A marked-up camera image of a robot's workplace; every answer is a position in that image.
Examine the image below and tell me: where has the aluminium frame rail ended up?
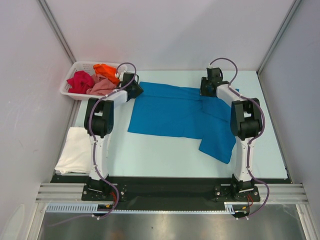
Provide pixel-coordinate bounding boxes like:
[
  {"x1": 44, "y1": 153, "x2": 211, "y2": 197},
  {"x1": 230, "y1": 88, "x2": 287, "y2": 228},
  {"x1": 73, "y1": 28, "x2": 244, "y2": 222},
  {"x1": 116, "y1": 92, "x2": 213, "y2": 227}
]
[{"x1": 35, "y1": 183, "x2": 309, "y2": 205}]

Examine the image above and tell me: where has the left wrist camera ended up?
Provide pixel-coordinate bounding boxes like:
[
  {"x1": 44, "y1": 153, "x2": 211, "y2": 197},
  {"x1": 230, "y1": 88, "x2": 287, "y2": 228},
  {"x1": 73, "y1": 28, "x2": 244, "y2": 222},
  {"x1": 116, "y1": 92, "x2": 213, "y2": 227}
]
[{"x1": 115, "y1": 64, "x2": 128, "y2": 82}]

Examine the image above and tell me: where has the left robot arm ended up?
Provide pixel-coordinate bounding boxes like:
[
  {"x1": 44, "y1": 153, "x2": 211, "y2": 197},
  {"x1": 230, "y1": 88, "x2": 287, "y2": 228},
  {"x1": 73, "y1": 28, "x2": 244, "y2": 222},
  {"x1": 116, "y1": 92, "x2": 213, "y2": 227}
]
[{"x1": 81, "y1": 72, "x2": 144, "y2": 201}]

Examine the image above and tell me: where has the white plastic basket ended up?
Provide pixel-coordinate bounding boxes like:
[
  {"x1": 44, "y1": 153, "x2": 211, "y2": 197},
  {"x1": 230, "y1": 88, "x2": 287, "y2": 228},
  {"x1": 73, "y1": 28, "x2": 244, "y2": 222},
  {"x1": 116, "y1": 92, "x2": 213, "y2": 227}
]
[{"x1": 60, "y1": 61, "x2": 128, "y2": 101}]

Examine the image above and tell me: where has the right corner aluminium post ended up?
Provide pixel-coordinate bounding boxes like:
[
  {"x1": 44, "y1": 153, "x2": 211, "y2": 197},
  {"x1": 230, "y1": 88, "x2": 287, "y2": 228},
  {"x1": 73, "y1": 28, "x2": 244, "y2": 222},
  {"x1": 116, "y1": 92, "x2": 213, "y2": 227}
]
[{"x1": 256, "y1": 0, "x2": 304, "y2": 77}]

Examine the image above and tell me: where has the white folded t-shirt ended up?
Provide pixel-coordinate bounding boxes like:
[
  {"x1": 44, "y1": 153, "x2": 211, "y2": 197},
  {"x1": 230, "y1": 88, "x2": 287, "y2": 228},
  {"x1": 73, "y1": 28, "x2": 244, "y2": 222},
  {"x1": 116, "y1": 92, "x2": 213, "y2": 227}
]
[{"x1": 54, "y1": 127, "x2": 91, "y2": 175}]

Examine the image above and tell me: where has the white slotted cable duct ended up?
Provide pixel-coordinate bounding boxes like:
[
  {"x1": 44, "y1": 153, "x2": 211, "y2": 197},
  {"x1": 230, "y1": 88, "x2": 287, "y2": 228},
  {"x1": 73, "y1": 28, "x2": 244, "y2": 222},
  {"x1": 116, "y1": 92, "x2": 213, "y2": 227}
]
[{"x1": 46, "y1": 202, "x2": 249, "y2": 215}]

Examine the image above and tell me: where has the orange crumpled t-shirt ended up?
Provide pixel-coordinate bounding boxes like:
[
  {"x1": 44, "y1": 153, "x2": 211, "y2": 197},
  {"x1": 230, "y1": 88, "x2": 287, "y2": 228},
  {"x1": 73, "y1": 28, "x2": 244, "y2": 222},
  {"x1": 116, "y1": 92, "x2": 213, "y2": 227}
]
[{"x1": 93, "y1": 63, "x2": 120, "y2": 85}]

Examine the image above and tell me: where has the magenta crumpled t-shirt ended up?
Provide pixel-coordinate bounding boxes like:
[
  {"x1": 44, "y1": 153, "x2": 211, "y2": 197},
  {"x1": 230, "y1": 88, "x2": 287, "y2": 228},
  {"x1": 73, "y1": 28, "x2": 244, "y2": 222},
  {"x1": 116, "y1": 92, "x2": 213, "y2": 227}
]
[{"x1": 67, "y1": 70, "x2": 94, "y2": 94}]

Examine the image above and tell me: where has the pink crumpled t-shirt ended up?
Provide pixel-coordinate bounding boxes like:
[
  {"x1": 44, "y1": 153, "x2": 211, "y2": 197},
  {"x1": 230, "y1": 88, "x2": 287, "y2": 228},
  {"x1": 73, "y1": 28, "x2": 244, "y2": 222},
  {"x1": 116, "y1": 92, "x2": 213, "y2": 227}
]
[{"x1": 86, "y1": 74, "x2": 117, "y2": 96}]

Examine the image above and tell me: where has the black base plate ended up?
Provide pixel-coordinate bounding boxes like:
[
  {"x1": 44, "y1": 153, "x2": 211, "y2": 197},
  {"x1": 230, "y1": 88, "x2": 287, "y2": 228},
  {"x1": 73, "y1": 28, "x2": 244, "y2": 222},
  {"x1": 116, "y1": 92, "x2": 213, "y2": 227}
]
[{"x1": 50, "y1": 174, "x2": 291, "y2": 209}]

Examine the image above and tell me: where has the blue t-shirt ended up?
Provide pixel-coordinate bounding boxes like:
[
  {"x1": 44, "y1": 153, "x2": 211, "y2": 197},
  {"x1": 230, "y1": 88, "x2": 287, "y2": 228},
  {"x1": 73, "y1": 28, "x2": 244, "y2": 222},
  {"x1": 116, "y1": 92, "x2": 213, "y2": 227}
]
[{"x1": 128, "y1": 82, "x2": 236, "y2": 164}]

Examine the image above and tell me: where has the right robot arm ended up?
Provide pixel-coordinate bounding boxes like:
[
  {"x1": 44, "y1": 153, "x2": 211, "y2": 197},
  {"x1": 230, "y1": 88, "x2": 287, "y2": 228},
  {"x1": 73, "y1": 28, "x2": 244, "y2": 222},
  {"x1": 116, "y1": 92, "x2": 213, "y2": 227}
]
[{"x1": 200, "y1": 67, "x2": 265, "y2": 202}]

